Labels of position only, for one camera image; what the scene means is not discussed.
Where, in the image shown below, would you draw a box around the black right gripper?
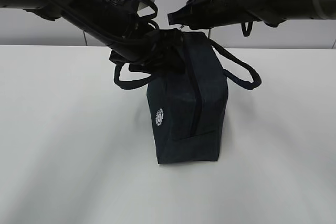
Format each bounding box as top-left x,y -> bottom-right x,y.
167,0 -> 252,30

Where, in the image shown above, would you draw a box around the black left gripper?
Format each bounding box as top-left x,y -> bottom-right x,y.
109,28 -> 185,76

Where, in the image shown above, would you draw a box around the dark blue lunch bag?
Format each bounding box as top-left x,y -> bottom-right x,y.
114,32 -> 261,164

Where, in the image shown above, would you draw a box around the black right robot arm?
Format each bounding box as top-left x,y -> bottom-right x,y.
167,0 -> 335,37

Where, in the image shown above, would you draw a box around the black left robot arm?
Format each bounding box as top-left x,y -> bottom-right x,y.
1,0 -> 185,74

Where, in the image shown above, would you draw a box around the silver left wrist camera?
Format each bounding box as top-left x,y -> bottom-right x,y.
121,0 -> 158,19

